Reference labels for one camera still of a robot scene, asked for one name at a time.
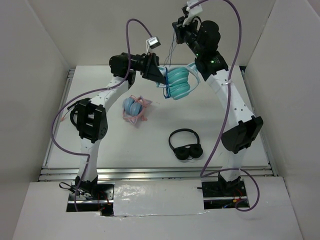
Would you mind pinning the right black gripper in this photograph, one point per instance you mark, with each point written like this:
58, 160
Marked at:
179, 28

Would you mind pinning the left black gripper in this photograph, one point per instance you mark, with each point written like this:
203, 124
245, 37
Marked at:
151, 60

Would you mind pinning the teal cat ear headphones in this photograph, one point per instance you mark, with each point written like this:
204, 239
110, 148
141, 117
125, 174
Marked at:
177, 81

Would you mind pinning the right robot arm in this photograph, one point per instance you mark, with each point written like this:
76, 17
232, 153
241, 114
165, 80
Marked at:
240, 125

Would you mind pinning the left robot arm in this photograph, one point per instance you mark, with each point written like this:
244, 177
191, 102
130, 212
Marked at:
91, 121

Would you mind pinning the pink blue cat headphones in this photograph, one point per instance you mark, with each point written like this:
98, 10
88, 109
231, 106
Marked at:
133, 109

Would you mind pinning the small black headphones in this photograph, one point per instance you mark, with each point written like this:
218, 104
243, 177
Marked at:
183, 153

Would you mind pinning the white taped cover plate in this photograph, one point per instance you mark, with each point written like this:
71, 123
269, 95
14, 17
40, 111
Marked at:
158, 198

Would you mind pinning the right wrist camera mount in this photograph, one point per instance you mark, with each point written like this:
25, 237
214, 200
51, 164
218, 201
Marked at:
191, 10

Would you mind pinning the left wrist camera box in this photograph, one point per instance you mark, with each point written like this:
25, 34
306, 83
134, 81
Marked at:
151, 44

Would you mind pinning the large black wired headphones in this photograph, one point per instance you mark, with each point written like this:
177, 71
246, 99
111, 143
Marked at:
73, 109

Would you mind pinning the aluminium rail frame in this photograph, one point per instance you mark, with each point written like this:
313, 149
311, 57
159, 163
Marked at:
141, 151

